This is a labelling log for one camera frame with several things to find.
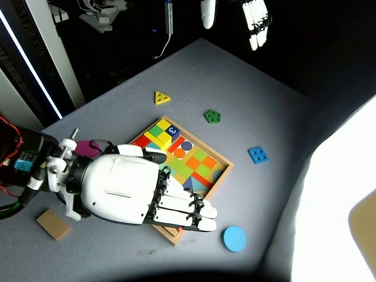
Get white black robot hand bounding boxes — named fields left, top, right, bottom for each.
left=78, top=143, right=219, bottom=233
left=200, top=0, right=273, bottom=52

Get plain wooden rectangular block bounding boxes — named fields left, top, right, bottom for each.
left=35, top=208, right=72, bottom=241

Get yellow triangle block with holes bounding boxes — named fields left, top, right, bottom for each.
left=154, top=90, right=172, bottom=106

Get green pentagon block with holes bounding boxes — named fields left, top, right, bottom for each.
left=203, top=109, right=222, bottom=125

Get wooden block tray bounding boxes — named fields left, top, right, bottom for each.
left=129, top=115, right=235, bottom=246

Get blue square block with holes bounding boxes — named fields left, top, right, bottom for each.
left=247, top=146, right=269, bottom=165

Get magenta disc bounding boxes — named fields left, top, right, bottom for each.
left=74, top=140, right=102, bottom=159

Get grey table cloth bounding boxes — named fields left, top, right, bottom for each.
left=0, top=37, right=376, bottom=282

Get light blue disc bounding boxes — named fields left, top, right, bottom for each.
left=221, top=225, right=248, bottom=253

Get white pillar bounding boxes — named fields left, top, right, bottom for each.
left=25, top=0, right=86, bottom=109

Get white light strip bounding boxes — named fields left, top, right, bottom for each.
left=0, top=8, right=63, bottom=120

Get beige wooden board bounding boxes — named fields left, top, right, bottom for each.
left=348, top=190, right=376, bottom=265

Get power strip with white cable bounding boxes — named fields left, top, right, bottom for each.
left=153, top=0, right=174, bottom=59

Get white bracket with cables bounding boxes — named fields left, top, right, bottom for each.
left=76, top=0, right=129, bottom=35

